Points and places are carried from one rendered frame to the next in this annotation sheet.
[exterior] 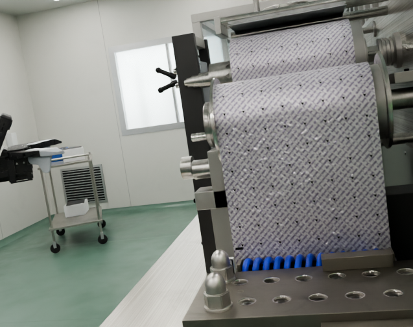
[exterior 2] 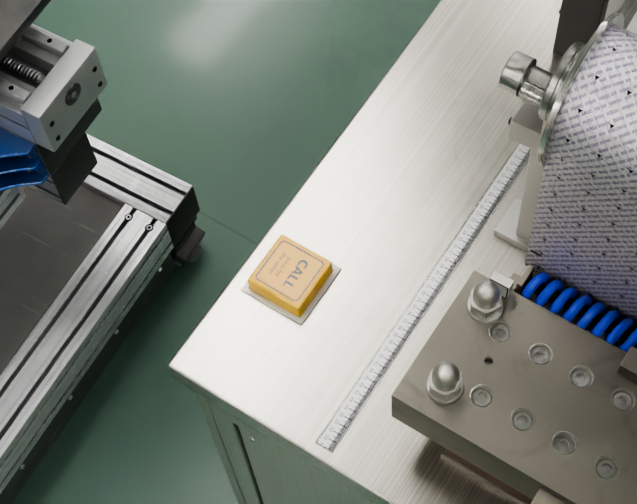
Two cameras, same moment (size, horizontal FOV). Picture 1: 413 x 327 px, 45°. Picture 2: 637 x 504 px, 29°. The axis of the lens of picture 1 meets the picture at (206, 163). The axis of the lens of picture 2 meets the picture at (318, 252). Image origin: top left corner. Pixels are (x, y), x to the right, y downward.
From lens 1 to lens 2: 91 cm
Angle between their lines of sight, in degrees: 59
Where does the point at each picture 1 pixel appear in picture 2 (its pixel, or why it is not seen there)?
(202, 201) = (520, 135)
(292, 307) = (523, 447)
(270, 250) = (577, 278)
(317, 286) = (582, 412)
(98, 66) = not seen: outside the picture
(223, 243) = (537, 182)
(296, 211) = (631, 276)
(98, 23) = not seen: outside the picture
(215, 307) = (436, 396)
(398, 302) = not seen: outside the picture
